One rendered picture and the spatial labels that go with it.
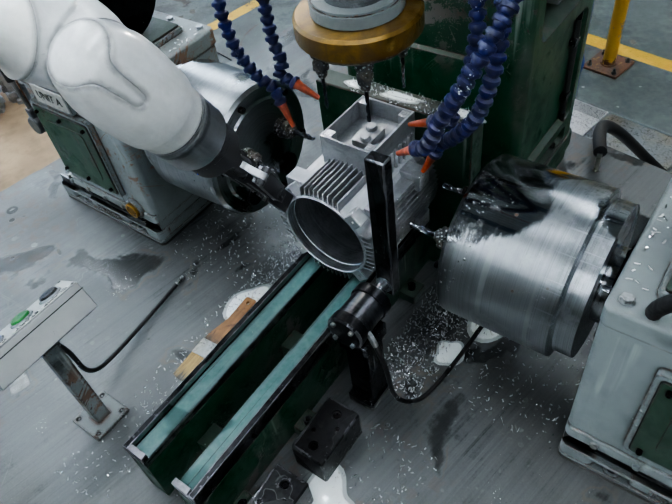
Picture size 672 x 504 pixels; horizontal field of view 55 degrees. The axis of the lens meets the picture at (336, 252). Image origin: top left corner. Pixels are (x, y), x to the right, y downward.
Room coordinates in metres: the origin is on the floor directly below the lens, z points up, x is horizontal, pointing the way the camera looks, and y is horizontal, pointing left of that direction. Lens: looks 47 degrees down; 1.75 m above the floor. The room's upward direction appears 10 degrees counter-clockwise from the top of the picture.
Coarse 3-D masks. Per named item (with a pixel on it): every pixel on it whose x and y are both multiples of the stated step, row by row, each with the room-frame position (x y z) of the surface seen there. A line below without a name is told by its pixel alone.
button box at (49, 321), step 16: (64, 288) 0.64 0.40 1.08; (80, 288) 0.64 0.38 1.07; (32, 304) 0.65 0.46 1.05; (48, 304) 0.61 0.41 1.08; (64, 304) 0.62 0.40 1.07; (80, 304) 0.63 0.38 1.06; (96, 304) 0.64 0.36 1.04; (32, 320) 0.59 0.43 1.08; (48, 320) 0.60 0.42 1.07; (64, 320) 0.60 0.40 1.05; (80, 320) 0.61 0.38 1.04; (16, 336) 0.57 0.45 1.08; (32, 336) 0.57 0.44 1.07; (48, 336) 0.58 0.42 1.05; (0, 352) 0.55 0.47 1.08; (16, 352) 0.55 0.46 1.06; (32, 352) 0.56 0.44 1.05; (0, 368) 0.53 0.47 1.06; (16, 368) 0.54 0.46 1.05; (0, 384) 0.52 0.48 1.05
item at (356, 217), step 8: (416, 160) 0.81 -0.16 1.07; (296, 184) 0.77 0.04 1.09; (296, 192) 0.76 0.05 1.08; (352, 216) 0.68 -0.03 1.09; (360, 216) 0.68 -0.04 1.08; (352, 224) 0.68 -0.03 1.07; (360, 224) 0.67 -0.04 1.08; (360, 272) 0.68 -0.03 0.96; (368, 272) 0.68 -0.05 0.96; (360, 280) 0.68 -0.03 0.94
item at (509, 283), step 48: (480, 192) 0.61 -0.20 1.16; (528, 192) 0.59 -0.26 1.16; (576, 192) 0.58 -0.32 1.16; (480, 240) 0.56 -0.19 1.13; (528, 240) 0.53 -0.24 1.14; (576, 240) 0.51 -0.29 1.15; (624, 240) 0.56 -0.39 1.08; (480, 288) 0.52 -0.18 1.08; (528, 288) 0.49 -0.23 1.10; (576, 288) 0.47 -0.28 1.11; (528, 336) 0.47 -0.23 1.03; (576, 336) 0.45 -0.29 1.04
